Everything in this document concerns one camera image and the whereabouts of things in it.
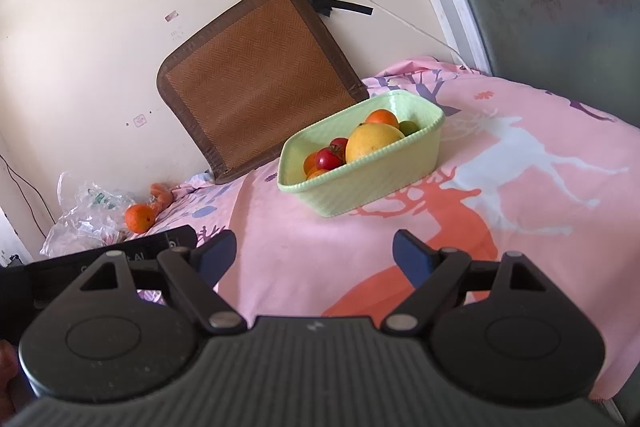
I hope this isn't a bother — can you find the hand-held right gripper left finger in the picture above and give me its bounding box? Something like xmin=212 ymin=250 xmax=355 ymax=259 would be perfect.
xmin=79 ymin=229 xmax=247 ymax=334

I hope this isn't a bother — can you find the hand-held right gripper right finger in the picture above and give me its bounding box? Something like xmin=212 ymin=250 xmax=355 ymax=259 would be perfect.
xmin=382 ymin=229 xmax=549 ymax=333

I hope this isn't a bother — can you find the light green plastic basket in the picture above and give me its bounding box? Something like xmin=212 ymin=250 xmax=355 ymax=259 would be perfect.
xmin=277 ymin=89 xmax=446 ymax=219

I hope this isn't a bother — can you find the person's left hand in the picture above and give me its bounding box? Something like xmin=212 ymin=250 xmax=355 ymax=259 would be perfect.
xmin=0 ymin=340 xmax=21 ymax=414

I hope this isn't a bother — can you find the clear plastic bag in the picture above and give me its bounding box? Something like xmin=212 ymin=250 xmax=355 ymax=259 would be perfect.
xmin=40 ymin=172 xmax=152 ymax=259

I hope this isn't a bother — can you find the bunch of carrots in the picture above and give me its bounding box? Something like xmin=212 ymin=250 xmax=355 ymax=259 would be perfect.
xmin=150 ymin=183 xmax=175 ymax=210

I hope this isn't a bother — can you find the large orange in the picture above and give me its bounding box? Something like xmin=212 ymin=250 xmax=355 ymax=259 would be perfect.
xmin=125 ymin=204 xmax=156 ymax=234

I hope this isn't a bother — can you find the large yellow citrus fruit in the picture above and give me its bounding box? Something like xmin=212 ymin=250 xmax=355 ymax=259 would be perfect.
xmin=345 ymin=123 xmax=406 ymax=164

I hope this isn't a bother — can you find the pink printed blanket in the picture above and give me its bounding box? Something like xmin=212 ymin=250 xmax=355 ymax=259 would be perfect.
xmin=120 ymin=54 xmax=640 ymax=400

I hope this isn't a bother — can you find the brown woven seat mat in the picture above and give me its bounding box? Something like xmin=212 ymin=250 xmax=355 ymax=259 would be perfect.
xmin=156 ymin=0 xmax=370 ymax=186

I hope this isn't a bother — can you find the black tape strip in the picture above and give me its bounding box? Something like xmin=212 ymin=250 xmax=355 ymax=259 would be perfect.
xmin=311 ymin=0 xmax=375 ymax=18

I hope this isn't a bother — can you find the thin black cable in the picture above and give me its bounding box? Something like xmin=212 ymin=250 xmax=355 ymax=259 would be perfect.
xmin=0 ymin=153 xmax=57 ymax=229

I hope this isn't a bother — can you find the white power cable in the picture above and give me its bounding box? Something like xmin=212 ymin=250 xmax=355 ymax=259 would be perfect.
xmin=300 ymin=0 xmax=472 ymax=72

